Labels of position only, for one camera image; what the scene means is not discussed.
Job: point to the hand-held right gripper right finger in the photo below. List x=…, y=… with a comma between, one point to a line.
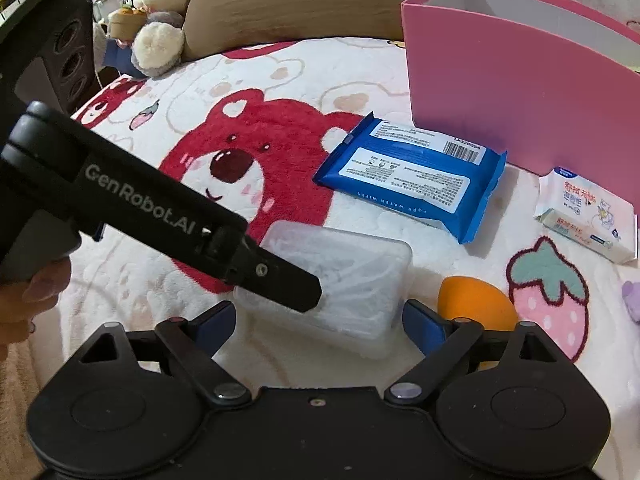
x=425, y=322

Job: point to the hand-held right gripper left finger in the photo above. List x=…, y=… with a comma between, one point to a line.
x=220, y=321

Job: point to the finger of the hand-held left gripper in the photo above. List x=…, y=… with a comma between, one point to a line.
x=285, y=280

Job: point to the orange makeup sponge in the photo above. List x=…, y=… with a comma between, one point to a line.
x=470, y=300

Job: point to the clear plastic box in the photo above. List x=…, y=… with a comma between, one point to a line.
x=360, y=300

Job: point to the blue wet wipes pack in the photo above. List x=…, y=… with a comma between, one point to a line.
x=410, y=175

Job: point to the pink cardboard box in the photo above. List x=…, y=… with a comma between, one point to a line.
x=500, y=85

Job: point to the person's left hand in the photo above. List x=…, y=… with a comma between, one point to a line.
x=30, y=292

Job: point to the blue cloth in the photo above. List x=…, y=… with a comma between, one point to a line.
x=120, y=59

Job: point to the grey bunny plush toy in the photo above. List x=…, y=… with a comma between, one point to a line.
x=160, y=40

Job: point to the small dark plush toy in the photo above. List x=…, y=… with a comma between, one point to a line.
x=125, y=17

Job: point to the bear printed blanket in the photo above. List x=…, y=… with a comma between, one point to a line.
x=300, y=100

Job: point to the white tissue packet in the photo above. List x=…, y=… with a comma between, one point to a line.
x=585, y=215

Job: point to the purple plush toy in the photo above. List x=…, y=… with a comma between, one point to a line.
x=632, y=300

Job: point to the brown pillow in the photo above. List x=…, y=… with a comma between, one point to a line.
x=300, y=0

